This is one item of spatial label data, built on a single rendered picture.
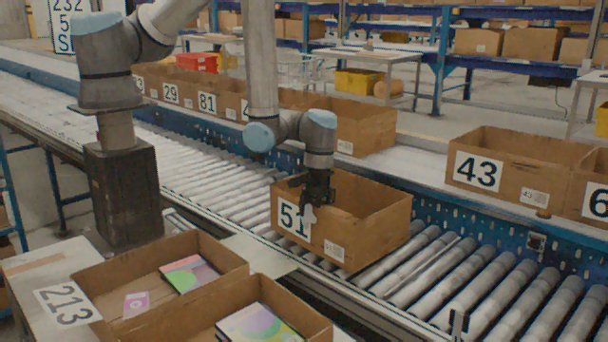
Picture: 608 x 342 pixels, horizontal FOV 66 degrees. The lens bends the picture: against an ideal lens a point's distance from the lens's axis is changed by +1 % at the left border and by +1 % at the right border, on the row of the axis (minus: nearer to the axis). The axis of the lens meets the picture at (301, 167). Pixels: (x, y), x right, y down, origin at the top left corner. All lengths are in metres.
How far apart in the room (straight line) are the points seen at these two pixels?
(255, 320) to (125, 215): 0.63
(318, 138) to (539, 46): 4.88
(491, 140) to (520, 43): 4.21
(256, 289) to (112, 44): 0.82
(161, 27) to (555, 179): 1.30
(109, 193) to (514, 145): 1.45
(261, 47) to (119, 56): 0.47
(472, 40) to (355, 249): 5.15
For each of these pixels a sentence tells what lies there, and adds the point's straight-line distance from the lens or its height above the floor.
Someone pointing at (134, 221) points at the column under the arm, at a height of 0.84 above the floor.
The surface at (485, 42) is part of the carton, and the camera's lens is 6.27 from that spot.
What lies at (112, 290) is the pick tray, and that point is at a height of 0.76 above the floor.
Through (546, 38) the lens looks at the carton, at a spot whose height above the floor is 1.04.
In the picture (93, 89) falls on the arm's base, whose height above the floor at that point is 1.27.
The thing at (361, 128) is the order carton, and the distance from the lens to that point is 1.94.
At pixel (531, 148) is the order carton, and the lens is 1.93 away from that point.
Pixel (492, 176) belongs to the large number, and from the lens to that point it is 1.68.
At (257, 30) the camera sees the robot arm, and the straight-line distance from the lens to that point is 1.24.
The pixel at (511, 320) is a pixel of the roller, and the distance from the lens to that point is 1.37.
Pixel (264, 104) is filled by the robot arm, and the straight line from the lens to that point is 1.26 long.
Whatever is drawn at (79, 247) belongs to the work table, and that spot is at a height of 0.75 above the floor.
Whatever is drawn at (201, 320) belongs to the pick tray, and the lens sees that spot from 1.22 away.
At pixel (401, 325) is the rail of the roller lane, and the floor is 0.73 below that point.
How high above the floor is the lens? 1.54
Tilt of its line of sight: 21 degrees down
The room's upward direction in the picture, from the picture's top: straight up
